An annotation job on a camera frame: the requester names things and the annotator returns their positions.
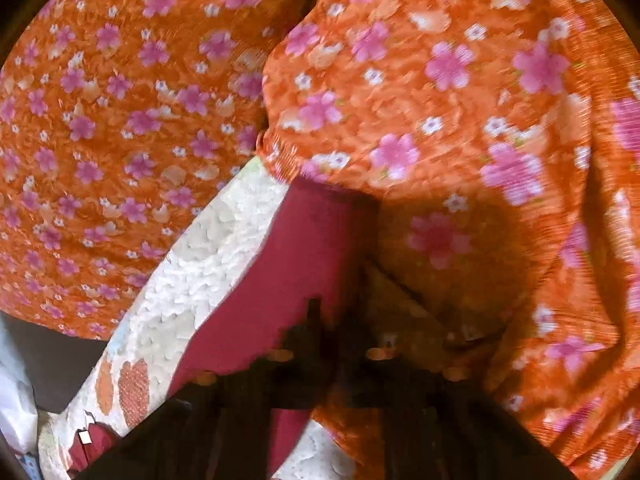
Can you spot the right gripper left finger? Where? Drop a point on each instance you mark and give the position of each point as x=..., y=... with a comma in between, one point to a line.
x=220, y=429

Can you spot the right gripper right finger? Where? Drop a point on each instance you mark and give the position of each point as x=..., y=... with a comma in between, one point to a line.
x=428, y=426

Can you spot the dark red small garment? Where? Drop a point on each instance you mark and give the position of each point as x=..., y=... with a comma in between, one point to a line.
x=314, y=248

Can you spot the orange floral cloth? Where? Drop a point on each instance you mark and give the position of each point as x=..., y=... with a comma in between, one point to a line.
x=500, y=139

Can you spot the white quilt with hearts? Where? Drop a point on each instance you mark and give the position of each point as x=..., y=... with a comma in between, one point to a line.
x=133, y=376

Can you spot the black mattress cushion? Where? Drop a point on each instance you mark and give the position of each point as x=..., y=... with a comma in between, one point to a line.
x=56, y=365

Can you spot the white paper bag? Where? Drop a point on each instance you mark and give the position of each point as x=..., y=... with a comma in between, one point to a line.
x=19, y=415

